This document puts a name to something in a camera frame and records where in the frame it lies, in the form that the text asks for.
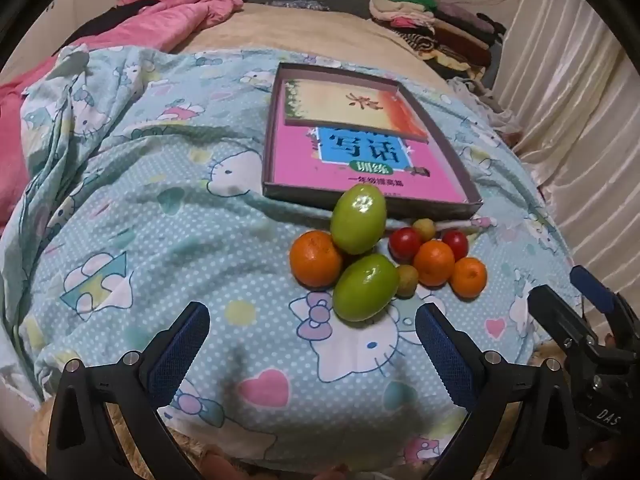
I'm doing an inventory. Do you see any red cherry tomato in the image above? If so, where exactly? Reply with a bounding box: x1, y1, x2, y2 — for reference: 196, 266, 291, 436
389, 227, 423, 263
441, 230, 470, 261

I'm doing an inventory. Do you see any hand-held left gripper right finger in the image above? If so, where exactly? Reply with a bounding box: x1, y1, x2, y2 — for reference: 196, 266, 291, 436
415, 304, 583, 480

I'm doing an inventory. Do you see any pink workbook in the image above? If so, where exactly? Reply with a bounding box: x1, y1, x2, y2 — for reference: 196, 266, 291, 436
272, 125, 471, 203

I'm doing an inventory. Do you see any white crumpled garment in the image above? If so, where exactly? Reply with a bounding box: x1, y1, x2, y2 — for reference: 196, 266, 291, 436
449, 77, 523, 132

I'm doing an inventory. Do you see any pile of folded clothes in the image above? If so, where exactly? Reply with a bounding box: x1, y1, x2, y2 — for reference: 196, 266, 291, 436
369, 0, 508, 81

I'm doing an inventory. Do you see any blue cartoon printed blanket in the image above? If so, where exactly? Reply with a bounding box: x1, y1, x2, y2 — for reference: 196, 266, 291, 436
0, 42, 576, 471

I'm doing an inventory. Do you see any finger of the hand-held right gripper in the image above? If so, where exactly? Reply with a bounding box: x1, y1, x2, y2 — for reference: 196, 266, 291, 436
527, 285, 608, 361
570, 265, 640, 343

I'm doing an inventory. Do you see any beige and orange book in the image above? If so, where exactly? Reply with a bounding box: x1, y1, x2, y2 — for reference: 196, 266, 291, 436
284, 77, 431, 143

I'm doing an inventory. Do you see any cream satin curtain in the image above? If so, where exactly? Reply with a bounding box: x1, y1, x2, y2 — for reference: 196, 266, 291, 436
492, 0, 640, 281

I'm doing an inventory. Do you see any black garment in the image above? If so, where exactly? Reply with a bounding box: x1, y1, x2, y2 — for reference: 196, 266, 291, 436
62, 0, 161, 48

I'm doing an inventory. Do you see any small yellowish plum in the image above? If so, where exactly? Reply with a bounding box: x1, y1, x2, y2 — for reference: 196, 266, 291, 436
396, 264, 420, 298
411, 218, 437, 242

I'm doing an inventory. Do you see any medium orange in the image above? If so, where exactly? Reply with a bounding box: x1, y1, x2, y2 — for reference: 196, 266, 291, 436
412, 240, 457, 287

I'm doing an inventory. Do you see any large orange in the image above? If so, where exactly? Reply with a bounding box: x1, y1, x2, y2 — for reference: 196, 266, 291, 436
289, 230, 351, 289

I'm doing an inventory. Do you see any dark patterned pillow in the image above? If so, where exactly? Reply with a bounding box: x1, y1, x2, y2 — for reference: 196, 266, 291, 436
250, 0, 332, 12

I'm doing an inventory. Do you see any pink quilt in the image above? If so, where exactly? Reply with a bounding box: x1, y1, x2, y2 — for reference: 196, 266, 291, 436
0, 0, 248, 226

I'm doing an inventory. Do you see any shallow cardboard box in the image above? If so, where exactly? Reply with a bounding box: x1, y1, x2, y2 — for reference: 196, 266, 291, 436
261, 62, 483, 220

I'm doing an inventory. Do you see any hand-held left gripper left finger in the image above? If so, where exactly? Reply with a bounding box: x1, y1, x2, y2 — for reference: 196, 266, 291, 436
47, 301, 211, 480

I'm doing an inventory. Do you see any beige blanket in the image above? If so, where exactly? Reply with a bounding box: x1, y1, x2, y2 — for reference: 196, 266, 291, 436
165, 2, 456, 96

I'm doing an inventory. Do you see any small orange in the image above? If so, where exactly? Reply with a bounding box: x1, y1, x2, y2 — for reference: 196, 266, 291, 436
450, 256, 488, 301

